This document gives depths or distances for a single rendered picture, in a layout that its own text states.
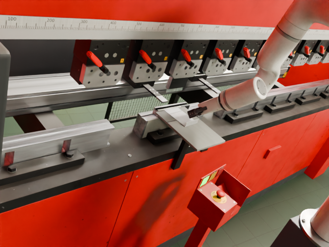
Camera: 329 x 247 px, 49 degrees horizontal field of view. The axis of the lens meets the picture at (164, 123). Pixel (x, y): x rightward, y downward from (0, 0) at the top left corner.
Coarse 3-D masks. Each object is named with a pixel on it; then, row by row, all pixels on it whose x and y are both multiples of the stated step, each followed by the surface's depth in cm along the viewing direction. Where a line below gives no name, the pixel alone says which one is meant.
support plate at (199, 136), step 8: (160, 112) 152; (168, 120) 149; (200, 120) 157; (176, 128) 145; (184, 128) 147; (192, 128) 149; (200, 128) 151; (208, 128) 153; (184, 136) 142; (192, 136) 144; (200, 136) 146; (208, 136) 148; (216, 136) 150; (192, 144) 139; (200, 144) 141; (208, 144) 143; (216, 144) 146
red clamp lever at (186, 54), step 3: (183, 51) 131; (186, 51) 130; (183, 54) 132; (186, 54) 131; (186, 57) 133; (189, 57) 134; (186, 60) 139; (189, 60) 135; (189, 63) 137; (192, 63) 137; (192, 66) 137
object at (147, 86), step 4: (128, 80) 168; (132, 84) 166; (136, 84) 165; (140, 84) 166; (144, 84) 168; (148, 84) 169; (152, 84) 172; (148, 88) 166; (152, 88) 167; (152, 92) 164; (156, 92) 165; (156, 96) 162; (160, 96) 163; (160, 100) 160; (164, 100) 161
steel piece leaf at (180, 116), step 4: (176, 112) 156; (180, 112) 157; (184, 112) 158; (172, 116) 152; (176, 116) 153; (180, 116) 154; (184, 116) 155; (180, 120) 151; (184, 120) 152; (188, 120) 154; (192, 120) 155; (196, 120) 152; (184, 124) 149; (188, 124) 150
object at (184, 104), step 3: (180, 102) 165; (183, 102) 166; (186, 102) 167; (165, 105) 159; (168, 105) 159; (171, 105) 161; (174, 105) 162; (177, 105) 164; (180, 105) 165; (183, 105) 164; (186, 105) 165; (189, 105) 166; (156, 108) 154; (159, 108) 156; (162, 108) 157; (153, 111) 155; (156, 111) 154
